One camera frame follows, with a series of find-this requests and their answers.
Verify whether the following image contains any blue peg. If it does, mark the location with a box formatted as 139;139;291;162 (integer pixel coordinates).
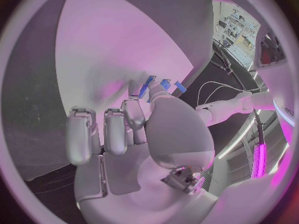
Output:
173;81;187;94

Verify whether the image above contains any white task board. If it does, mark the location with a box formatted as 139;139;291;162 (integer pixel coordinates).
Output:
55;0;214;109

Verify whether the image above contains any cluttered workshop desk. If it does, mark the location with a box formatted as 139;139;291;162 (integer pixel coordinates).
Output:
215;2;261;49

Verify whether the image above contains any blue long cylinder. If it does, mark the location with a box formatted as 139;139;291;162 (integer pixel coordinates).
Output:
139;75;157;100

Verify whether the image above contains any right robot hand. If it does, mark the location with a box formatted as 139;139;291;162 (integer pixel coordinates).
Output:
65;79;219;224

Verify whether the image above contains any glowing light bar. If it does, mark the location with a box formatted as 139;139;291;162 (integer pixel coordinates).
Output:
250;142;268;179

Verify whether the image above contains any blue block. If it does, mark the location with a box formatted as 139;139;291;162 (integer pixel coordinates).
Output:
159;79;172;90

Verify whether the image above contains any white cable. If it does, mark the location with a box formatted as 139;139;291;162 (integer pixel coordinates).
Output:
197;81;245;108
204;85;247;105

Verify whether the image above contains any black cable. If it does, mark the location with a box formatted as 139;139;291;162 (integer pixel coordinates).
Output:
212;42;260;91

